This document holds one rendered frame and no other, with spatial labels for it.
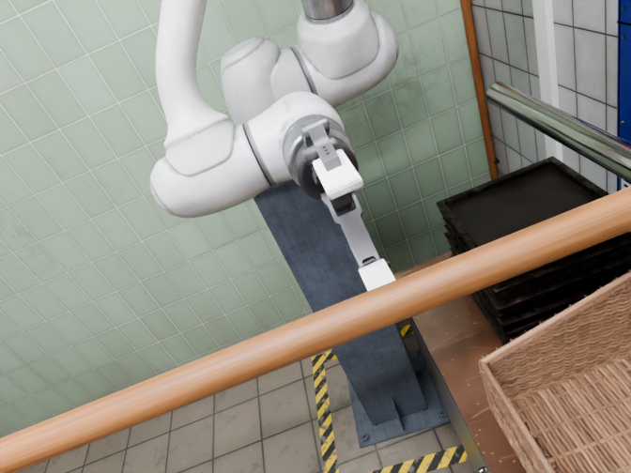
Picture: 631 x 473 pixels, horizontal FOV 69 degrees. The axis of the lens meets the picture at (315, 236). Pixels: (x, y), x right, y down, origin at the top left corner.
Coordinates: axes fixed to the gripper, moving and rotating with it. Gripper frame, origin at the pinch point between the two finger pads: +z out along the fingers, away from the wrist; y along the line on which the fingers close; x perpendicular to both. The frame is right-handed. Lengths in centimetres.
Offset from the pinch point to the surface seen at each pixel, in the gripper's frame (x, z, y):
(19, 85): 68, -115, -17
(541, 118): -24.3, -12.6, 2.5
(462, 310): -18, -44, 61
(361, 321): 3.0, 8.6, -0.3
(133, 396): 21.4, 7.1, -1.0
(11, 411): 159, -118, 91
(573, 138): -24.1, -6.7, 2.7
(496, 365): -14, -18, 48
